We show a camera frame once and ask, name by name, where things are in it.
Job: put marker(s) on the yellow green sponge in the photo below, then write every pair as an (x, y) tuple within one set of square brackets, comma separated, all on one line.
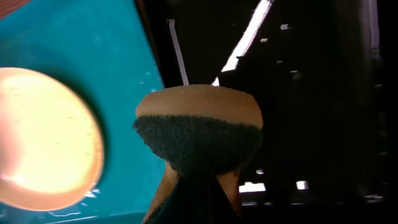
[(205, 134)]

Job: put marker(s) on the yellow-green plate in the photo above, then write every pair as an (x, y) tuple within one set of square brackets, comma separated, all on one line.
[(52, 149)]

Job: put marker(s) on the teal plastic tray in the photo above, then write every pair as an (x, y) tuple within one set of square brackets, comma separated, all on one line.
[(100, 50)]

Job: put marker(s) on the black plastic tray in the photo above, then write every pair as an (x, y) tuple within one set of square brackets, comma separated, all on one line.
[(323, 77)]

